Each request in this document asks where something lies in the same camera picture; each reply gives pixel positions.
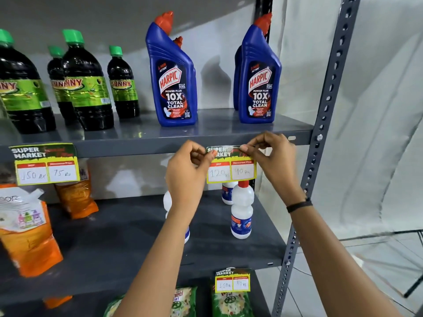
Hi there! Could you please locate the person's right hand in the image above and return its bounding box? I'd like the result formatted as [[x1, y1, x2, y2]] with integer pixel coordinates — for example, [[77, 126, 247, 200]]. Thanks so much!
[[239, 131, 306, 206]]

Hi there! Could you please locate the person's left hand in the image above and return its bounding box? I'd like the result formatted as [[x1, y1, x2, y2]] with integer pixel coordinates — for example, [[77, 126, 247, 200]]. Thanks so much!
[[165, 140, 219, 212]]

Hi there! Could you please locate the yellow green price tag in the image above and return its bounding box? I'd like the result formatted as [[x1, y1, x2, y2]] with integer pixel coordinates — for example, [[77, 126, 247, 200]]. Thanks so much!
[[215, 268, 251, 293], [9, 143, 81, 186], [206, 146, 257, 184]]

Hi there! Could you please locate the person's left forearm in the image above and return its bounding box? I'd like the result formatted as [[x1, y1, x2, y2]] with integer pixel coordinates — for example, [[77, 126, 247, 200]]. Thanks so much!
[[112, 201, 199, 317]]

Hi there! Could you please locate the person's right forearm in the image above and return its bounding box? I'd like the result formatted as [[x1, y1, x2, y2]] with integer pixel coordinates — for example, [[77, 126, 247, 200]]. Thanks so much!
[[287, 199, 402, 317]]

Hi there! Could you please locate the grey metal shelf board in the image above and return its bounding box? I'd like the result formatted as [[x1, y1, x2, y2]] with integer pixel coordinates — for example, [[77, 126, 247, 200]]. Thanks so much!
[[0, 108, 314, 163], [0, 190, 287, 306]]

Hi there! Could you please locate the white red-capped bottle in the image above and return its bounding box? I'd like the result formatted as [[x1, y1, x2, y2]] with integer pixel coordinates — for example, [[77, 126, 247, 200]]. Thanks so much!
[[163, 191, 191, 244], [231, 180, 255, 240], [222, 181, 239, 206]]

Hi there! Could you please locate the blue toilet cleaner bottle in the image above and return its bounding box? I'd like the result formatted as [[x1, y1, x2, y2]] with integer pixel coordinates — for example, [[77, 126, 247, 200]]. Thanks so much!
[[173, 36, 198, 96], [145, 11, 198, 127], [238, 13, 282, 124], [233, 45, 243, 111]]

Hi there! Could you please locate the black wristband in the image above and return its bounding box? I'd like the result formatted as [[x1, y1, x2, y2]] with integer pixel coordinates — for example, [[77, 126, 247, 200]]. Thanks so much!
[[286, 199, 313, 214]]

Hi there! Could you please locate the small dark green-capped bottle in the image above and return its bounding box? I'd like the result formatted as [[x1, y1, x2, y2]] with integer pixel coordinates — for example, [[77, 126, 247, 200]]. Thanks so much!
[[47, 46, 77, 126], [107, 46, 140, 119]]

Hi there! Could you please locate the white plastic sheet curtain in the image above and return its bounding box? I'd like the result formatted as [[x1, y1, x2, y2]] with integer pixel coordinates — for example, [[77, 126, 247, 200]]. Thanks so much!
[[257, 0, 423, 243]]

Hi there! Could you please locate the orange refill pouch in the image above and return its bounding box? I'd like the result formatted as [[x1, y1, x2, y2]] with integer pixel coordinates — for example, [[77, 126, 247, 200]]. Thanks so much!
[[0, 183, 64, 278], [54, 160, 99, 220], [43, 295, 73, 310]]

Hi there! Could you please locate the large dark green-capped bottle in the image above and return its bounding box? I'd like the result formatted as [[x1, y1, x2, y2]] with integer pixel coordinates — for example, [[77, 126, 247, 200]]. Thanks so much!
[[61, 29, 115, 131], [0, 29, 57, 135]]

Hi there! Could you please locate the green detergent packet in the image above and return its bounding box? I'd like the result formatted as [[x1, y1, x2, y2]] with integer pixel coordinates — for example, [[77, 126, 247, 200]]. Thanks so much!
[[211, 284, 255, 317], [103, 295, 125, 317], [170, 286, 198, 317]]

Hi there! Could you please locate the grey perforated upright post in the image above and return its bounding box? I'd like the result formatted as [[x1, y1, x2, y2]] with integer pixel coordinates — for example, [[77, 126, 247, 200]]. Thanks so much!
[[271, 0, 362, 317]]

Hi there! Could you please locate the dark perforated upright post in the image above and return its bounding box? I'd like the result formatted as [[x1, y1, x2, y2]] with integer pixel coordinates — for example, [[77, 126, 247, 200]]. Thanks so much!
[[254, 0, 274, 43]]

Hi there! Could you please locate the black metal wire stand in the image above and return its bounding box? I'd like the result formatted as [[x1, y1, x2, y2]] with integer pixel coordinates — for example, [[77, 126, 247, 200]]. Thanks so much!
[[340, 229, 423, 299]]

